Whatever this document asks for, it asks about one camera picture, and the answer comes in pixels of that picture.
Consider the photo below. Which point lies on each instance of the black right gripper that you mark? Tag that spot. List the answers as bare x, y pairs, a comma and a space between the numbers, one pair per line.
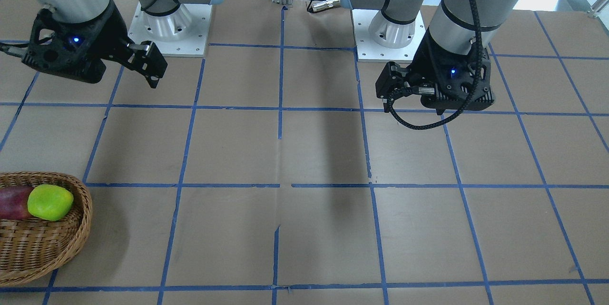
103, 34

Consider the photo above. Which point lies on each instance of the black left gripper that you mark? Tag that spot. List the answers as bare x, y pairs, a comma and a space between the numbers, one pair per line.
425, 65

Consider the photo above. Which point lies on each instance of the green apple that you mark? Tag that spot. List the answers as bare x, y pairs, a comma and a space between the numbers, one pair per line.
49, 202

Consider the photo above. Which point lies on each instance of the red yellow apple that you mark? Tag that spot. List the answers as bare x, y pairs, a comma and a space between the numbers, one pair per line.
14, 202

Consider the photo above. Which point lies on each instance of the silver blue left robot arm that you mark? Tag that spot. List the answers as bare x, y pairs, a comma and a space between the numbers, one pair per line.
458, 26

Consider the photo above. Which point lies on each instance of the woven wicker basket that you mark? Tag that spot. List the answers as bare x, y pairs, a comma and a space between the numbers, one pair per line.
32, 248

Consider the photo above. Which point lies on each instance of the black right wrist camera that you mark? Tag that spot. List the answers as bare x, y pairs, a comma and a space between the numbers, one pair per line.
66, 50

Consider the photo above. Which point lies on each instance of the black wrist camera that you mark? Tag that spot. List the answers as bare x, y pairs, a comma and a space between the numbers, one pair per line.
452, 77
66, 50

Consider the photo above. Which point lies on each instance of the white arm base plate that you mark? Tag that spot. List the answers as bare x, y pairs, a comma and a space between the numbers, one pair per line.
378, 40
181, 34

